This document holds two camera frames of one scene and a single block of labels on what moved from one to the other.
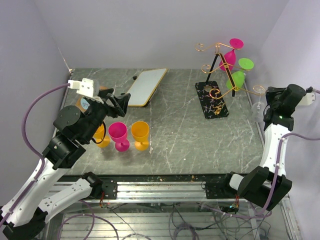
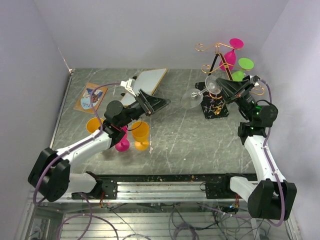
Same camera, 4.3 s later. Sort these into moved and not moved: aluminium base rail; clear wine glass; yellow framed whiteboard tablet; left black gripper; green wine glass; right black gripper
Moved: clear wine glass; left black gripper; right black gripper
Not moved: yellow framed whiteboard tablet; green wine glass; aluminium base rail
